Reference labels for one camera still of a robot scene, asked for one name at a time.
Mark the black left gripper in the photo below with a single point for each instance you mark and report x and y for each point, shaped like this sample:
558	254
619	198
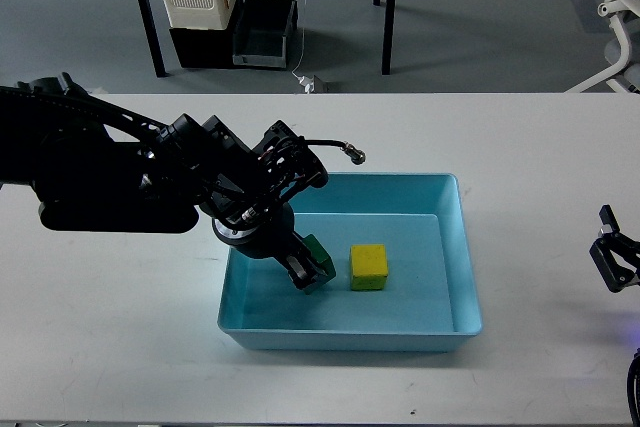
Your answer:
307	261

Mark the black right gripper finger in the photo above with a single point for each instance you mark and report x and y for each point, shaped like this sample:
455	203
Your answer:
613	238
616	277

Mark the green wooden cube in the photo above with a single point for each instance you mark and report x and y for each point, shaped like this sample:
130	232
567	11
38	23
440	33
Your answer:
320	258

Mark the yellow wooden cube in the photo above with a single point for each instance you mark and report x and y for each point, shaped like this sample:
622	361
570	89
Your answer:
368	267

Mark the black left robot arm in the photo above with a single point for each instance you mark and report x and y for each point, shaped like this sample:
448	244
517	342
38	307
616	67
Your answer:
97	167

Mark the black storage box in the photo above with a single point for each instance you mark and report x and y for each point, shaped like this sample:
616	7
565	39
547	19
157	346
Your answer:
207	49

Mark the light blue plastic tray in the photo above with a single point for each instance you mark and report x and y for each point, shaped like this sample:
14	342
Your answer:
429	302

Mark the white power adapter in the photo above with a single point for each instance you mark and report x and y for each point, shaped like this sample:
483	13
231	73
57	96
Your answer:
312	85

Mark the white office chair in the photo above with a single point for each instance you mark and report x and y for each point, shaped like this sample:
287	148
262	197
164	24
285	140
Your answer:
622	53

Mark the dark grey open bin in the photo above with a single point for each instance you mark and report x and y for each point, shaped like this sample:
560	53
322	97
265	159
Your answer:
263	34

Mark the black right table leg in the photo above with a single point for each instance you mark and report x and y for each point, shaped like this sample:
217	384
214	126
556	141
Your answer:
388	31

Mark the black left table leg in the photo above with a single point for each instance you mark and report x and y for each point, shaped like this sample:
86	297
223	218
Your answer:
152	38

